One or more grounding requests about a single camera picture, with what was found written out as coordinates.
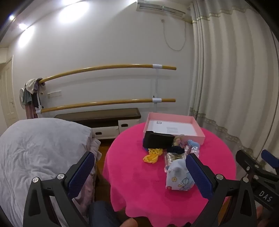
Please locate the white wall air conditioner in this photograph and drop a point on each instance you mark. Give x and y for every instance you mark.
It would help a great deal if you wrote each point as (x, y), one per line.
(161, 9)

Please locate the person's right hand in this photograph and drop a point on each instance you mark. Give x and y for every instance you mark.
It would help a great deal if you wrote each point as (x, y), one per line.
(259, 216)

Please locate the round pink table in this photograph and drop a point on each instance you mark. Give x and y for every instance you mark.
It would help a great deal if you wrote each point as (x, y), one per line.
(135, 170)

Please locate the pink cardboard box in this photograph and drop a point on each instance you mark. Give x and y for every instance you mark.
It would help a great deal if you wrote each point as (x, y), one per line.
(198, 133)

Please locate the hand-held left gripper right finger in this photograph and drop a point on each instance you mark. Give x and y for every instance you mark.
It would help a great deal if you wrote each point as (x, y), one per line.
(198, 174)

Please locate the clear plastic bag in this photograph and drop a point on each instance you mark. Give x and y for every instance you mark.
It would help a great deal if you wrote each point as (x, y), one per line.
(194, 151)

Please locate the light blue cloth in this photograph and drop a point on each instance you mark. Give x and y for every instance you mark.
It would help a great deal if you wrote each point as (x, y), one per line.
(193, 144)

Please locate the purple organza bag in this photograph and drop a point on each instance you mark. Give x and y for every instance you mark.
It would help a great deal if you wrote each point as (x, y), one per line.
(178, 140)

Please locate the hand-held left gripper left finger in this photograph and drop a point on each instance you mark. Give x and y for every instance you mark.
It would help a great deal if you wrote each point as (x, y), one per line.
(81, 174)

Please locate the white round fan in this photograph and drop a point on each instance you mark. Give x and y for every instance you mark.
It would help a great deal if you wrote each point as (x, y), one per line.
(21, 97)

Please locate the yellow scrunchie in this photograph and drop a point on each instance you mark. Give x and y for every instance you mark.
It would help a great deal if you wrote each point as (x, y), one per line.
(152, 156)

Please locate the white drawer cabinet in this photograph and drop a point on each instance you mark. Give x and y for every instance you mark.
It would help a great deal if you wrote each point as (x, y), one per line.
(106, 131)

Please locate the white wall switch plate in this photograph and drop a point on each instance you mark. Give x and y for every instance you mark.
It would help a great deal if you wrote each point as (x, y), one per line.
(54, 94)

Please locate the white door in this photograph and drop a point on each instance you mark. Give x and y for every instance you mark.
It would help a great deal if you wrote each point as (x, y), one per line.
(6, 98)

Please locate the person's leg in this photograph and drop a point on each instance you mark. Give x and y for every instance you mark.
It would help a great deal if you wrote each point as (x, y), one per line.
(102, 215)

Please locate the navy knitted scrunchie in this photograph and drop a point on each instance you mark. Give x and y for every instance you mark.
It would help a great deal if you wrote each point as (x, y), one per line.
(175, 150)

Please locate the hanging clothes bundle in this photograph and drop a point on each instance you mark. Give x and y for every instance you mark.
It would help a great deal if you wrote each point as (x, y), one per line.
(30, 91)

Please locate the white bar stand post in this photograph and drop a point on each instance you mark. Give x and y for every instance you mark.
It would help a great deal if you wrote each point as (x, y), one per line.
(156, 87)

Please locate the short wooden ballet bar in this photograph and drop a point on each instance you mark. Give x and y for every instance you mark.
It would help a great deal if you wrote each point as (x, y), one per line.
(104, 103)

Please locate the cotton swab packet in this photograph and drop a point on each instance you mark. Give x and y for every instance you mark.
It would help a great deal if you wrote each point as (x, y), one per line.
(174, 158)

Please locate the black pouch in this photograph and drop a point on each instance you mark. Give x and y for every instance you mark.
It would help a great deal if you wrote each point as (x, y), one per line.
(155, 140)

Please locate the cream pleated curtain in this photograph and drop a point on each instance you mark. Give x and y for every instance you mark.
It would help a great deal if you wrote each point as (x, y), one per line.
(231, 76)

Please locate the printed baby cloth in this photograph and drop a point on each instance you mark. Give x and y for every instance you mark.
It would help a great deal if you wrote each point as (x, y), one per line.
(177, 176)

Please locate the long wooden ballet bar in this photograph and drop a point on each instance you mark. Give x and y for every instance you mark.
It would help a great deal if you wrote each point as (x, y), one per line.
(98, 68)

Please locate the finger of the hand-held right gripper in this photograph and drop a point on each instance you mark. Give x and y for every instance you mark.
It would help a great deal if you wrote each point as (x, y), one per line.
(270, 159)
(247, 162)

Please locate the ceiling light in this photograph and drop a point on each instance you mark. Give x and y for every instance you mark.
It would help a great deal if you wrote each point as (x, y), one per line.
(12, 17)
(22, 26)

